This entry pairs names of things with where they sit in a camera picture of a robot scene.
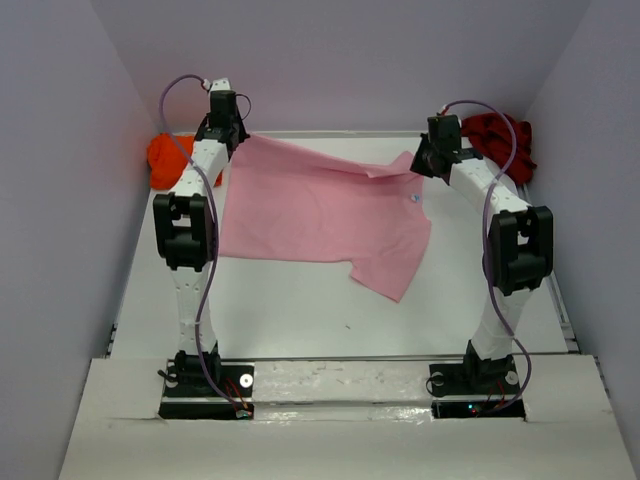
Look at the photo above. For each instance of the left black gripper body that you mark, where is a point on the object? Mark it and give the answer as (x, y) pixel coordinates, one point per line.
(235, 133)

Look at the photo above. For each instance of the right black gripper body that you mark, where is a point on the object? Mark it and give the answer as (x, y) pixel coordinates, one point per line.
(421, 161)

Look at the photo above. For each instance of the orange t shirt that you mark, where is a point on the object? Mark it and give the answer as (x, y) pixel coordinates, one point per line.
(167, 163)

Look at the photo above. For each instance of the pink t shirt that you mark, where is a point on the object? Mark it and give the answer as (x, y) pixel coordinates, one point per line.
(289, 203)

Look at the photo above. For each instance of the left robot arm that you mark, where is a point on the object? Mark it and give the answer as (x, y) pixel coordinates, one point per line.
(187, 237)

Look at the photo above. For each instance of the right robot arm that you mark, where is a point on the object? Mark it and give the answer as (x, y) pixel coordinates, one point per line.
(517, 255)

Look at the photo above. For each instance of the dark red t shirt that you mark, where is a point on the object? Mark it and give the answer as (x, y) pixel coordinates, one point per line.
(489, 135)

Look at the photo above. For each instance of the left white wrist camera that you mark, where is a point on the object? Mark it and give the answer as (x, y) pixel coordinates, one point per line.
(222, 84)

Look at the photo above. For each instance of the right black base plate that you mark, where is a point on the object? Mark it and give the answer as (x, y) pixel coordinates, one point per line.
(455, 396)

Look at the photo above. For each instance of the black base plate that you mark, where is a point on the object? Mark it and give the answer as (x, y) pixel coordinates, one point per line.
(198, 401)
(455, 396)

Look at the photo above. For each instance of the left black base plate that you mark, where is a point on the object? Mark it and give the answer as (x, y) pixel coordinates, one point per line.
(198, 401)

